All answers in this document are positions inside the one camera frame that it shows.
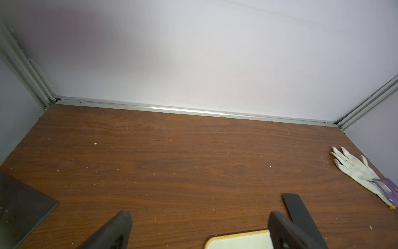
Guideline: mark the black kitchen knife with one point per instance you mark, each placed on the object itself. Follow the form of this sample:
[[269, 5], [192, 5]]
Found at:
[[301, 217]]

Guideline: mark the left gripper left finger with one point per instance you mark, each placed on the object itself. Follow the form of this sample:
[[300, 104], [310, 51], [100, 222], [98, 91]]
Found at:
[[113, 235]]

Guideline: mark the white work glove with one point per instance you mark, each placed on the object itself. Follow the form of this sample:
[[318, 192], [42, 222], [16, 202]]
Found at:
[[357, 169]]

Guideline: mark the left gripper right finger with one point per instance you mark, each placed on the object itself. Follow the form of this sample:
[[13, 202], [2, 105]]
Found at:
[[286, 235]]

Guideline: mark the white cutting board orange rim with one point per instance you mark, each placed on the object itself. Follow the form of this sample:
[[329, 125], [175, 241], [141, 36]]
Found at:
[[248, 240]]

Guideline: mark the dark metal tree base plate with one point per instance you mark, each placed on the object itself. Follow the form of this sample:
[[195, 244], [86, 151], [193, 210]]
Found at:
[[22, 209]]

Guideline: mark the purple pink toy rake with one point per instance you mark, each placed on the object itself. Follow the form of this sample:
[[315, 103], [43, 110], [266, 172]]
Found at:
[[389, 190]]

